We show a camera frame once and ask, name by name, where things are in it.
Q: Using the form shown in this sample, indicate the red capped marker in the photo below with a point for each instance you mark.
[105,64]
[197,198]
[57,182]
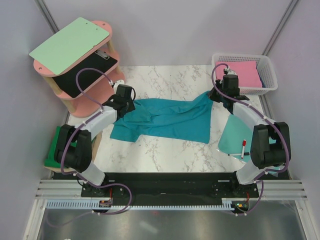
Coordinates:
[243,148]

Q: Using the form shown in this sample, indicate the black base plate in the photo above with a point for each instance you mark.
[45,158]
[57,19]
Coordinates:
[171,188]

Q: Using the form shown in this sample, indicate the black capped marker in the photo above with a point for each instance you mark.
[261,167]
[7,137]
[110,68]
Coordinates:
[239,154]

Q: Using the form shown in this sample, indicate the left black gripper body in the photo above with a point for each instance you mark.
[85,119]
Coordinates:
[130,105]

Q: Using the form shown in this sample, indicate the pink folded t shirt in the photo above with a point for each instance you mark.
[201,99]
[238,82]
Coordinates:
[247,73]

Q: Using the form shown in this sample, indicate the aluminium rail frame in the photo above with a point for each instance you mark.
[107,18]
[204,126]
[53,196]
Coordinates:
[49,189]

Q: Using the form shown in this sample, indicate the white plastic basket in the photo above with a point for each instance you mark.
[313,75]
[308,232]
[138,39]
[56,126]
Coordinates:
[264,67]

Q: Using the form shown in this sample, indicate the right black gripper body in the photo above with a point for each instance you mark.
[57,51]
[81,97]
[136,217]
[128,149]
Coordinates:
[215,95]

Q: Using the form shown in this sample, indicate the teal t shirt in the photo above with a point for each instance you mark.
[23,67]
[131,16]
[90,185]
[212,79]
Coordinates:
[173,119]

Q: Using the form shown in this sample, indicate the turquoise plastic board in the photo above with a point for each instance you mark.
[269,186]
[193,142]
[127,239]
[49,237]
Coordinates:
[235,131]

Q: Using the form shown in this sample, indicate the green folded t shirt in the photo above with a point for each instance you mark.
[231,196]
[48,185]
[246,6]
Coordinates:
[50,162]

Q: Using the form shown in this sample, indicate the black clipboard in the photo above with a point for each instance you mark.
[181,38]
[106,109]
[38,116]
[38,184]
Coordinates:
[99,60]

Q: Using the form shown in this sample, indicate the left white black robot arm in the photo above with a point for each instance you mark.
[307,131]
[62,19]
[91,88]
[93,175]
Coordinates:
[73,149]

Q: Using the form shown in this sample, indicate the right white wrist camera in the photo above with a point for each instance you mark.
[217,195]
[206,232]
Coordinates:
[228,71]

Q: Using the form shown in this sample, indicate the white slotted cable duct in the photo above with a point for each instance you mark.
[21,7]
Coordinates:
[98,204]

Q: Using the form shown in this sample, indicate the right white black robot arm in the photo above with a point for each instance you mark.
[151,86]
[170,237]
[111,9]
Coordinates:
[270,142]

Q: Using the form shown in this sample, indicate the light green clipboard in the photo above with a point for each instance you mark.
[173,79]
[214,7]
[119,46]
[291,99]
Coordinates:
[69,46]

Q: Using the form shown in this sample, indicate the blue folded cloth in basket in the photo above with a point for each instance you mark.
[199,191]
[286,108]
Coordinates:
[261,80]

